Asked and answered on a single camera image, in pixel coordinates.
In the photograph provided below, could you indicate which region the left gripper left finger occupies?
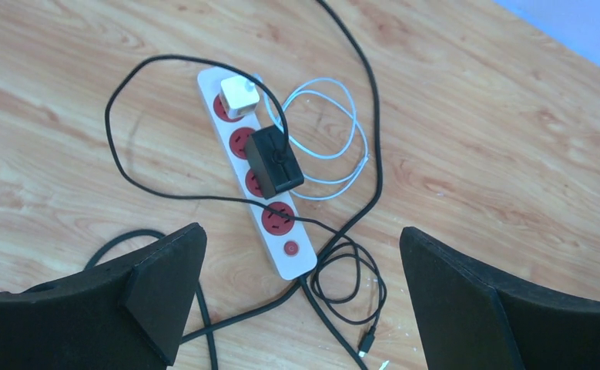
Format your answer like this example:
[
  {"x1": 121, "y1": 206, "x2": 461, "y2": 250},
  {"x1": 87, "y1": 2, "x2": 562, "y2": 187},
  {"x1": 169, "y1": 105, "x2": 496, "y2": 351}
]
[{"x1": 0, "y1": 223, "x2": 207, "y2": 369}]

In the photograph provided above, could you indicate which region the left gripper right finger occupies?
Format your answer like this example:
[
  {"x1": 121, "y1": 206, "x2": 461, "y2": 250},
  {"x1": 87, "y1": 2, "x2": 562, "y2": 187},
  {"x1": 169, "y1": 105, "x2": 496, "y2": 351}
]
[{"x1": 400, "y1": 227, "x2": 600, "y2": 369}]

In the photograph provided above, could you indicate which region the white red power strip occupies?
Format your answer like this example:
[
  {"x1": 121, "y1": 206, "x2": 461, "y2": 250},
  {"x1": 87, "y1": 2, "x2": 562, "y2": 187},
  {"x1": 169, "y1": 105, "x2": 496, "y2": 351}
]
[{"x1": 197, "y1": 67, "x2": 317, "y2": 281}]

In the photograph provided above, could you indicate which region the black charger adapter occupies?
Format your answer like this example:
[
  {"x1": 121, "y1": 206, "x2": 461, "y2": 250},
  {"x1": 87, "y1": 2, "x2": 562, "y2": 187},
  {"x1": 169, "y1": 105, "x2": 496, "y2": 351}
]
[{"x1": 245, "y1": 126, "x2": 305, "y2": 199}]

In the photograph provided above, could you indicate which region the white charger cable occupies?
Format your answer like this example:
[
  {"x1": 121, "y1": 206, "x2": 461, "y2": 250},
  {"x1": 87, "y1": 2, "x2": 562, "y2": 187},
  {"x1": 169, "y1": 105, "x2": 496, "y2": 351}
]
[{"x1": 250, "y1": 73, "x2": 370, "y2": 202}]

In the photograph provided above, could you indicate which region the white usb charger plug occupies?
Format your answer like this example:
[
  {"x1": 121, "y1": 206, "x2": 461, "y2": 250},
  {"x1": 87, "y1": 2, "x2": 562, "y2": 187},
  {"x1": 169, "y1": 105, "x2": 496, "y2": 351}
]
[{"x1": 219, "y1": 75, "x2": 260, "y2": 121}]

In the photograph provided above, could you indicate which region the thin black usb cable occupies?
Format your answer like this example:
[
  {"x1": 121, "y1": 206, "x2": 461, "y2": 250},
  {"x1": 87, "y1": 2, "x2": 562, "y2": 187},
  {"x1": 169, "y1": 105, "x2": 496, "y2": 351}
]
[{"x1": 104, "y1": 54, "x2": 388, "y2": 359}]

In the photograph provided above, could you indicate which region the black power strip cord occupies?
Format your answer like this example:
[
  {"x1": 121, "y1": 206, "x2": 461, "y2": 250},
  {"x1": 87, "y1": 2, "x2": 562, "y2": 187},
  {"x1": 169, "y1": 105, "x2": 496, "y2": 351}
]
[{"x1": 84, "y1": 0, "x2": 385, "y2": 370}]

